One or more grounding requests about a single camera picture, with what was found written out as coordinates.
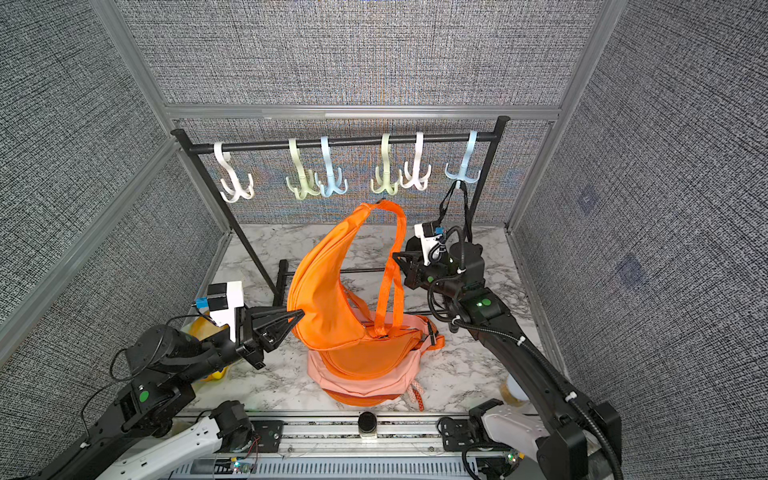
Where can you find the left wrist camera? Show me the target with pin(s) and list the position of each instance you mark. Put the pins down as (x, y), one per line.
(221, 301)

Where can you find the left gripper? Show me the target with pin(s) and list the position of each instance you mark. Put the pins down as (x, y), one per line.
(271, 332)

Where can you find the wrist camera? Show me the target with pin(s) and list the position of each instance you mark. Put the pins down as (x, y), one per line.
(221, 301)
(431, 238)

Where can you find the pink sling bag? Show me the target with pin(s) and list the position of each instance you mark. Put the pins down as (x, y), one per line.
(381, 366)

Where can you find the light blue hook far right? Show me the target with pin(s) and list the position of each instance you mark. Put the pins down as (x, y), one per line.
(463, 173)

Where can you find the pale green hook right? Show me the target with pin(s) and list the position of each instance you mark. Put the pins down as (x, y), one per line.
(382, 181)

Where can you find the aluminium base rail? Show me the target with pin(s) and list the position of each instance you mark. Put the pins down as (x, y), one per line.
(332, 445)

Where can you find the orange sling bag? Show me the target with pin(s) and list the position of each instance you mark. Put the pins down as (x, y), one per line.
(361, 401)
(333, 317)
(380, 323)

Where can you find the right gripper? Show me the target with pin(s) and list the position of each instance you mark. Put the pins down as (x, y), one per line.
(418, 272)

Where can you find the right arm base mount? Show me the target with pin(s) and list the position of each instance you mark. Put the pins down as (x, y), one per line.
(493, 439)

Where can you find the light blue hook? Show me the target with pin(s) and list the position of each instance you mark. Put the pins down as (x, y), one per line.
(334, 184)
(463, 173)

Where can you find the pale green hook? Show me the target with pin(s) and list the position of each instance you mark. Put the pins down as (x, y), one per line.
(306, 183)
(382, 181)

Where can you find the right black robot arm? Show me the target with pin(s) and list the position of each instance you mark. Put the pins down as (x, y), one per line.
(571, 437)

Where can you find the pale green plate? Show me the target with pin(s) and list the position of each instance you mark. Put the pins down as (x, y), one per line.
(216, 376)

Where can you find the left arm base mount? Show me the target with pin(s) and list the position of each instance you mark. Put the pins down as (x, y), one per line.
(228, 429)

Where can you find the light blue hook centre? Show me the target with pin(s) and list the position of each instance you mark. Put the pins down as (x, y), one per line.
(334, 184)

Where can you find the black knob on rail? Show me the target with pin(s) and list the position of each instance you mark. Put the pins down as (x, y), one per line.
(367, 424)

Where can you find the white hook right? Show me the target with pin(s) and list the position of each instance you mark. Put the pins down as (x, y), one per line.
(410, 176)

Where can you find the white hook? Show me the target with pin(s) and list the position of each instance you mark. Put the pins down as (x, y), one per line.
(410, 176)
(233, 189)

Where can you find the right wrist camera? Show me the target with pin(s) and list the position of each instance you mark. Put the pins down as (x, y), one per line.
(431, 238)

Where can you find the black garment rack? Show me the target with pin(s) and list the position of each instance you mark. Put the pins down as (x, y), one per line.
(279, 285)

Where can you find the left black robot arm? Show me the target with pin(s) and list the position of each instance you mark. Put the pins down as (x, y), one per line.
(164, 364)

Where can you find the white hook far left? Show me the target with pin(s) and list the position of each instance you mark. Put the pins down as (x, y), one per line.
(233, 189)

